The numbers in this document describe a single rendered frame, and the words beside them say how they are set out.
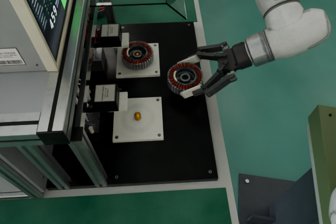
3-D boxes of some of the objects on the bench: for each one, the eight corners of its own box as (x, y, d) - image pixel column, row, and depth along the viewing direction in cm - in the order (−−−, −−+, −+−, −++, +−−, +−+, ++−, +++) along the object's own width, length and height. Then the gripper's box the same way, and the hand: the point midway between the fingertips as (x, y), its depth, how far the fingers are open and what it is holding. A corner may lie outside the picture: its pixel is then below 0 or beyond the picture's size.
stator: (153, 46, 107) (152, 39, 103) (154, 70, 100) (153, 63, 97) (122, 48, 106) (121, 40, 103) (121, 71, 100) (120, 64, 97)
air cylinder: (105, 54, 106) (102, 44, 101) (104, 70, 102) (101, 60, 97) (91, 55, 106) (88, 44, 101) (89, 71, 102) (85, 60, 97)
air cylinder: (100, 111, 92) (97, 101, 88) (98, 132, 88) (95, 123, 84) (84, 112, 92) (80, 102, 88) (82, 133, 88) (77, 124, 83)
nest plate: (161, 98, 95) (161, 96, 94) (163, 140, 87) (163, 138, 86) (115, 100, 95) (114, 98, 94) (113, 143, 86) (112, 141, 85)
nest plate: (158, 45, 109) (158, 42, 108) (160, 76, 100) (160, 74, 99) (118, 46, 108) (117, 44, 107) (116, 78, 100) (115, 76, 99)
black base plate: (193, 25, 118) (193, 21, 116) (217, 180, 82) (218, 178, 80) (76, 30, 116) (74, 25, 115) (48, 190, 80) (45, 188, 79)
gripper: (262, 92, 79) (189, 117, 88) (244, 32, 93) (182, 59, 101) (254, 78, 74) (177, 105, 82) (236, 17, 87) (172, 46, 96)
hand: (185, 78), depth 91 cm, fingers closed on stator, 11 cm apart
